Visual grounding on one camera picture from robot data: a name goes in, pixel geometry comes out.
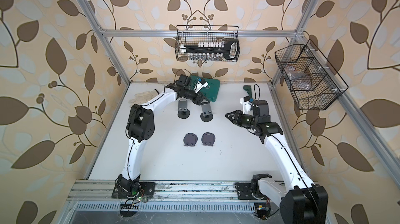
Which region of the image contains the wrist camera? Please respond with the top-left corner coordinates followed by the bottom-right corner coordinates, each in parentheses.
top-left (194, 78), bottom-right (208, 93)
top-left (240, 96), bottom-right (254, 114)

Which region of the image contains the white work glove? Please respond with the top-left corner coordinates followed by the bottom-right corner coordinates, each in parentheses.
top-left (129, 90), bottom-right (159, 107)

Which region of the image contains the green black hand tool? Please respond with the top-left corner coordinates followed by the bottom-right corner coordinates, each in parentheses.
top-left (243, 85), bottom-right (253, 98)

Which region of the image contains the purple phone stand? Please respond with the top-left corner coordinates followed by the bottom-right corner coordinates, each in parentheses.
top-left (183, 133), bottom-right (198, 147)
top-left (201, 132), bottom-right (216, 146)

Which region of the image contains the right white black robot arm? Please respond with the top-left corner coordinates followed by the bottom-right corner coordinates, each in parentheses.
top-left (226, 96), bottom-right (329, 224)

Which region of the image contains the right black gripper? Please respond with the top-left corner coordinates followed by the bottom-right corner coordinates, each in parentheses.
top-left (227, 110), bottom-right (258, 129)

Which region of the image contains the clear plastic bag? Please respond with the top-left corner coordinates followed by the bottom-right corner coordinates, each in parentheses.
top-left (284, 66), bottom-right (312, 91)

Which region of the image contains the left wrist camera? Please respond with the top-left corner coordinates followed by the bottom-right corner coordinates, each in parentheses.
top-left (194, 78), bottom-right (208, 93)

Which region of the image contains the black wire basket back wall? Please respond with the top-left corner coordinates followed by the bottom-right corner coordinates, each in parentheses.
top-left (175, 25), bottom-right (240, 63)

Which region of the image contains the black socket set holder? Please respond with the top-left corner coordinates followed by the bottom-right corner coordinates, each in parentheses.
top-left (176, 39), bottom-right (240, 61)

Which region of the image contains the black wire basket wall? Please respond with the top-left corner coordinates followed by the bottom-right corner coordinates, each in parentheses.
top-left (275, 40), bottom-right (349, 110)
top-left (175, 25), bottom-right (240, 63)

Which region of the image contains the black phone stand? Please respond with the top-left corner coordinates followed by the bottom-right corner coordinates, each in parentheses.
top-left (201, 103), bottom-right (214, 123)
top-left (177, 100), bottom-right (191, 119)

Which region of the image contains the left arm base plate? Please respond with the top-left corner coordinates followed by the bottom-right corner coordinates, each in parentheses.
top-left (111, 182), bottom-right (156, 200)

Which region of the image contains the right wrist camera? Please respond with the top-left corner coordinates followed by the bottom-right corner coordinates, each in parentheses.
top-left (240, 96), bottom-right (254, 114)

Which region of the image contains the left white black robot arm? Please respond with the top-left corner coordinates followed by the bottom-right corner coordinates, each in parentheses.
top-left (113, 75), bottom-right (210, 201)

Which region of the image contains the black wire basket right wall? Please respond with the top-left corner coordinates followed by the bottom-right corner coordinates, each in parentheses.
top-left (275, 40), bottom-right (349, 110)

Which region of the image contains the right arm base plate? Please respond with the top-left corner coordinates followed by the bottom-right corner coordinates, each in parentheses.
top-left (234, 179), bottom-right (285, 203)

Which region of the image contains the green plastic tool case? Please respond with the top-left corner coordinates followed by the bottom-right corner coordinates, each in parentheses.
top-left (189, 75), bottom-right (220, 103)

